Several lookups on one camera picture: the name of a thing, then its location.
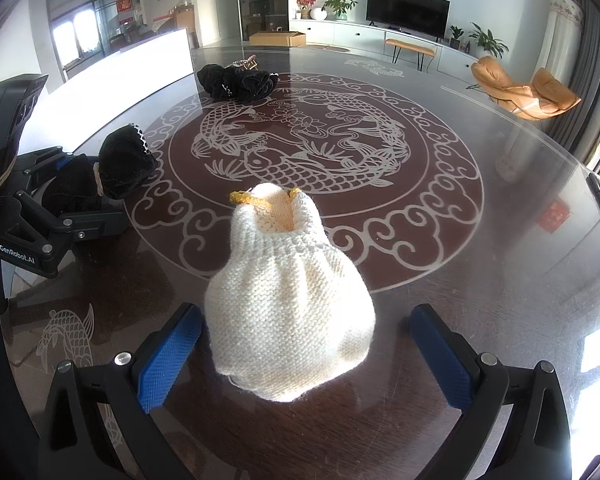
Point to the white board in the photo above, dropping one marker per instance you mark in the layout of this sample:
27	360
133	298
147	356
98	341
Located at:
130	75

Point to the metal hair clip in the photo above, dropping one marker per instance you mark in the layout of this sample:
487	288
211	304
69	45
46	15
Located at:
244	63

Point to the large leafy potted plant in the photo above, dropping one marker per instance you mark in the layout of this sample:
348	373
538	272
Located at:
487	40

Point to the glass desktop with fish pattern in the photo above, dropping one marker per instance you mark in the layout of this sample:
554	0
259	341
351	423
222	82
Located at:
430	270

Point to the cardboard box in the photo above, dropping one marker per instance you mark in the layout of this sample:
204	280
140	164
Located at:
277	38

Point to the red window decoration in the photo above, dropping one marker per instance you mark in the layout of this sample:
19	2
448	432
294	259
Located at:
125	11

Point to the white television cabinet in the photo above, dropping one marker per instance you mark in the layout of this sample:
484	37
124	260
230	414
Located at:
350	32

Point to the green potted plant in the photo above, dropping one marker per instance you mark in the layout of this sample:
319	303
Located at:
340	6

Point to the red flower vase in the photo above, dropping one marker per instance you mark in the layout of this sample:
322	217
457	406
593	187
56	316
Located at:
306	2

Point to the black velvet pouch white trim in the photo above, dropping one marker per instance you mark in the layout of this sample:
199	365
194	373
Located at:
125	167

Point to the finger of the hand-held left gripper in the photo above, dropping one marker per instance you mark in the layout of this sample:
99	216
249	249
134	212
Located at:
40	162
96	225

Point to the wooden bench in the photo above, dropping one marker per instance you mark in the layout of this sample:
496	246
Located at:
410	46

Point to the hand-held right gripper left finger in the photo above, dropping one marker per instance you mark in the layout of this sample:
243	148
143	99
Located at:
172	355

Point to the white round vase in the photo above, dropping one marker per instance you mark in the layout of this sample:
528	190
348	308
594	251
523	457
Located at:
318	14

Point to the wooden sideboard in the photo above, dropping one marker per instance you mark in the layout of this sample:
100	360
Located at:
183	19

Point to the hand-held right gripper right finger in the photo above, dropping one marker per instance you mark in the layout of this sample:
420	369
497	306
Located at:
440	360

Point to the black television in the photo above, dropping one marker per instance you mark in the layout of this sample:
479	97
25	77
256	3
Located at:
407	9

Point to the cream knitted pouch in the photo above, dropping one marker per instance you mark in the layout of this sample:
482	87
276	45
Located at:
285	310

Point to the orange lounge chair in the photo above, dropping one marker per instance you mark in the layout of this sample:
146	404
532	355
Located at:
510	90

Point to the small potted plant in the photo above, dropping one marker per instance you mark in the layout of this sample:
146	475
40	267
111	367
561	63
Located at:
455	35

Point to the grey curtain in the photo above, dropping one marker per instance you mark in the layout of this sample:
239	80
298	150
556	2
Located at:
587	95

